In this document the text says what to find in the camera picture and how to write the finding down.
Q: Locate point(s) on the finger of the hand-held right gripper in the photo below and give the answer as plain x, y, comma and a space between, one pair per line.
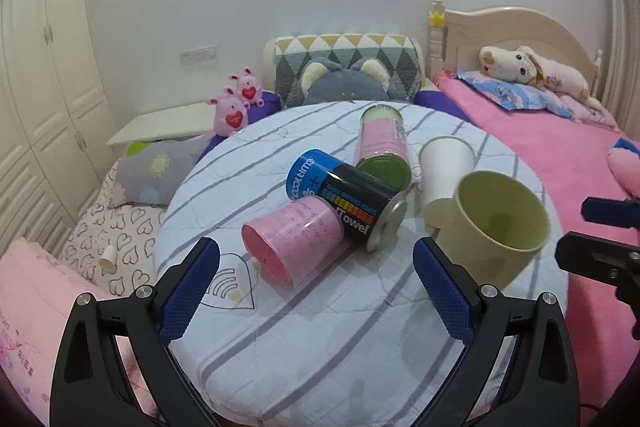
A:
612, 210
595, 257

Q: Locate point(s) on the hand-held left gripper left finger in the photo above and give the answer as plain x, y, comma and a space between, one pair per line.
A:
187, 294

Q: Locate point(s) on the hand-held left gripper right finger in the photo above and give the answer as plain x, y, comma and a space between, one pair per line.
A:
445, 294

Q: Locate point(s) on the yellow-green cup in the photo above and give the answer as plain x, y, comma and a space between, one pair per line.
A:
475, 252

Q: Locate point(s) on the pink cup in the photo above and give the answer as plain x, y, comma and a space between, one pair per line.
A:
300, 232

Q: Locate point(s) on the small paper cup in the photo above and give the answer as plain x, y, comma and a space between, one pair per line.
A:
107, 259

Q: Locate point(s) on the white paper cup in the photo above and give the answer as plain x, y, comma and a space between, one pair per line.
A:
442, 172

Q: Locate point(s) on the pink plush toy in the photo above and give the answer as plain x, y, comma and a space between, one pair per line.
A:
627, 164

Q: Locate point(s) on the pink blanket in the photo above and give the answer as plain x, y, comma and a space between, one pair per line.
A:
550, 147

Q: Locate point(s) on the heart print sheet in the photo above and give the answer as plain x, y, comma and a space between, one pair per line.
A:
100, 227

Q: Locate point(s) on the grey floral pillow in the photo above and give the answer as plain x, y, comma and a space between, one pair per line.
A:
160, 167

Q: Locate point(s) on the black and blue can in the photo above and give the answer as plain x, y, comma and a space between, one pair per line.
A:
345, 192

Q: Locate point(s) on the pink floral quilt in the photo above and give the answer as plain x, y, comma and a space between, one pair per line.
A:
30, 307

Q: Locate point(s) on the blue floral pillow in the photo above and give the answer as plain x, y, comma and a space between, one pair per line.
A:
500, 96

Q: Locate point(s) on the pink and green can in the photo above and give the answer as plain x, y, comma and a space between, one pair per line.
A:
382, 137

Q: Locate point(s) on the white bedside shelf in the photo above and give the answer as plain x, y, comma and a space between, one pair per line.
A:
165, 122

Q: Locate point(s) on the white dog plush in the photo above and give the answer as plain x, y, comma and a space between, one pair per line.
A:
505, 64

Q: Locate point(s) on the large pink bunny plush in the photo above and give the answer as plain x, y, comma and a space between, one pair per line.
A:
230, 117

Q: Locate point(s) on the purple cushion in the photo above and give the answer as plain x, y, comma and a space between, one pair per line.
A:
437, 102
265, 107

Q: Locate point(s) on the small pink bunny plush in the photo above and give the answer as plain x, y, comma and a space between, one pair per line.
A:
247, 88

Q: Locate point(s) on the cream bed headboard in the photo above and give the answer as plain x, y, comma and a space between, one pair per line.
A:
500, 27

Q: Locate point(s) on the grey cat plush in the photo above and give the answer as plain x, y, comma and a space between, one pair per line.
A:
330, 84

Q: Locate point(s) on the yellow crown ornament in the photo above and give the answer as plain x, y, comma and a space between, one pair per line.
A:
437, 19

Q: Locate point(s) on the diamond pattern cushion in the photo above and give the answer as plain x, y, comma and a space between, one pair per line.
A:
350, 44

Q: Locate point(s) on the white wardrobe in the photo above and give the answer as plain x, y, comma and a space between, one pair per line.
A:
40, 57

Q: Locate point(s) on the white wall switch panel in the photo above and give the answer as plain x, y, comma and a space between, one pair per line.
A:
199, 55

